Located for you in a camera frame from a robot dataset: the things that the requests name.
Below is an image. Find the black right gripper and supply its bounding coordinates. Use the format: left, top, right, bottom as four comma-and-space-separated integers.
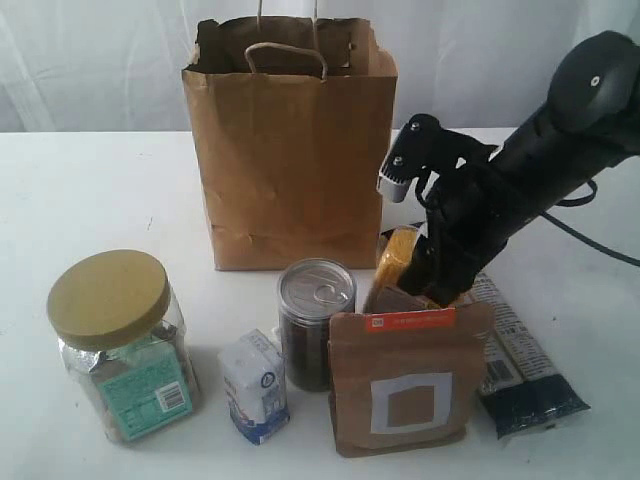
378, 114, 500, 295

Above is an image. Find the yellow and brown snack box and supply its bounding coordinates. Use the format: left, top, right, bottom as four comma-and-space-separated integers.
360, 224, 474, 314

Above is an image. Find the dark can with metal lid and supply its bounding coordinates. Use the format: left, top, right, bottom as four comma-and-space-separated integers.
277, 258, 357, 392

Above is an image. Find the clear jar with yellow lid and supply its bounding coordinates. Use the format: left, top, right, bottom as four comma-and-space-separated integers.
46, 249, 200, 443

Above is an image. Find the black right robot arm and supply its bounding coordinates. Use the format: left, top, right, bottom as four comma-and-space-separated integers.
377, 31, 639, 306

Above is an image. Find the brown paper bag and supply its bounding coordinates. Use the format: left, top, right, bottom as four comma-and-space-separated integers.
182, 13, 398, 271

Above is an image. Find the brown kraft stand-up pouch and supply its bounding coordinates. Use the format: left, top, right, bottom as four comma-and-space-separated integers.
328, 302, 494, 458

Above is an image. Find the long dark noodle package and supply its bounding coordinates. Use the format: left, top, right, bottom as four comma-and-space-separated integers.
467, 273, 590, 439

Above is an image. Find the small white and blue packet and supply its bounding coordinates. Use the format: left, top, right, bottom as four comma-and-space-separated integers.
218, 329, 290, 445

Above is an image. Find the white backdrop curtain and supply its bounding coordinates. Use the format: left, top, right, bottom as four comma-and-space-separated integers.
1, 1, 639, 132

